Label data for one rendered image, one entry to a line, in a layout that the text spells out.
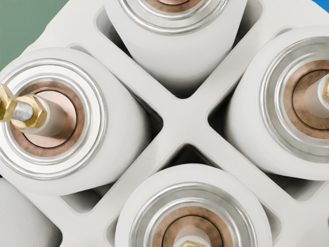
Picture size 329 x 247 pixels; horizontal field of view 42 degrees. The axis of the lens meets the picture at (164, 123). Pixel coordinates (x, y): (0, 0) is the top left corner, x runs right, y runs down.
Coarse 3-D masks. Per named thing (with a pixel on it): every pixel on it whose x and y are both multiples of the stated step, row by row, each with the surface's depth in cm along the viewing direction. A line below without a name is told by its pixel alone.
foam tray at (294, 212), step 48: (96, 0) 35; (288, 0) 33; (96, 48) 34; (240, 48) 33; (144, 96) 34; (192, 96) 33; (192, 144) 35; (96, 192) 44; (288, 192) 39; (96, 240) 33; (288, 240) 32
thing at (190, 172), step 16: (160, 176) 26; (176, 176) 26; (192, 176) 26; (208, 176) 26; (224, 176) 26; (144, 192) 26; (240, 192) 26; (128, 208) 26; (256, 208) 26; (128, 224) 26; (256, 224) 25
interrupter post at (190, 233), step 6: (186, 228) 25; (192, 228) 25; (198, 228) 25; (180, 234) 24; (186, 234) 23; (192, 234) 23; (198, 234) 23; (204, 234) 24; (180, 240) 23; (192, 240) 22; (198, 240) 22; (204, 240) 22; (174, 246) 23; (180, 246) 22; (210, 246) 23
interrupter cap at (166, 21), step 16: (128, 0) 27; (144, 0) 27; (160, 0) 27; (176, 0) 27; (192, 0) 26; (208, 0) 26; (224, 0) 26; (128, 16) 27; (144, 16) 27; (160, 16) 26; (176, 16) 26; (192, 16) 26; (208, 16) 26; (160, 32) 26; (176, 32) 26; (192, 32) 26
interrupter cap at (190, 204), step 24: (168, 192) 25; (192, 192) 25; (216, 192) 25; (144, 216) 25; (168, 216) 25; (192, 216) 26; (216, 216) 25; (240, 216) 25; (144, 240) 25; (168, 240) 26; (216, 240) 25; (240, 240) 25
